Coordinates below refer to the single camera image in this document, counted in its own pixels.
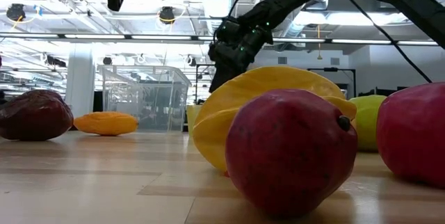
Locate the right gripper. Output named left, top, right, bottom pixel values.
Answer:
left=208, top=17, right=274, bottom=93

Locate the orange toy mango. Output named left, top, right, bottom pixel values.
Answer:
left=72, top=111, right=139, bottom=137

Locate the dark red-brown toy fruit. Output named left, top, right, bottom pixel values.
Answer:
left=0, top=89, right=74, bottom=142

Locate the yellow-green toy fruit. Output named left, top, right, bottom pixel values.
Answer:
left=348, top=94, right=388, bottom=153

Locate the yellow toy starfruit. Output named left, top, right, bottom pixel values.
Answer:
left=192, top=65, right=361, bottom=173

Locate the long linear ceiling light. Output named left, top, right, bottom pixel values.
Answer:
left=0, top=32, right=445, bottom=47

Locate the pale green cup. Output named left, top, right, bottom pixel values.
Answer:
left=186, top=104, right=204, bottom=138

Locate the clear plastic bin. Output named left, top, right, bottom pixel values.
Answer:
left=97, top=64, right=192, bottom=133

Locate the white column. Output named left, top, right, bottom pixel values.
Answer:
left=65, top=42, right=97, bottom=119

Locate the small dark red fruit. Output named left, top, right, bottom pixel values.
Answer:
left=225, top=88, right=359, bottom=218

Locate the dark desk row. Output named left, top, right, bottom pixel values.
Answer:
left=357, top=85, right=420, bottom=97

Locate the red toy apple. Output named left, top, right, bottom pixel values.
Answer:
left=376, top=81, right=445, bottom=189

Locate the black frame stand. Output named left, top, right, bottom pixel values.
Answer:
left=194, top=63, right=216, bottom=106
left=307, top=66, right=357, bottom=99

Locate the black ceiling cable reel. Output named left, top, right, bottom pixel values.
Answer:
left=6, top=3, right=27, bottom=22
left=158, top=6, right=177, bottom=25

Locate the hanging yellow cord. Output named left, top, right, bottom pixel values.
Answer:
left=315, top=24, right=323, bottom=61

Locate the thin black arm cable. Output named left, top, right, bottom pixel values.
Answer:
left=339, top=0, right=432, bottom=84

